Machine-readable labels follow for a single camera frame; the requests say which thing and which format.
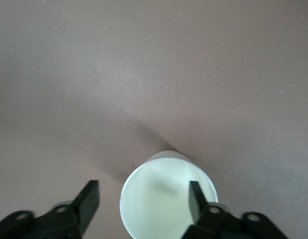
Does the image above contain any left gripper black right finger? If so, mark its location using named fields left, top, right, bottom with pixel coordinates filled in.
left=185, top=180, right=289, bottom=239

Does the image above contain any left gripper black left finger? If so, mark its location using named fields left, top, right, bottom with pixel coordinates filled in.
left=0, top=179, right=100, bottom=239

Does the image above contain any white plastic cup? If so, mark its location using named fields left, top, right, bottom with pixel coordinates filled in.
left=119, top=150, right=219, bottom=239

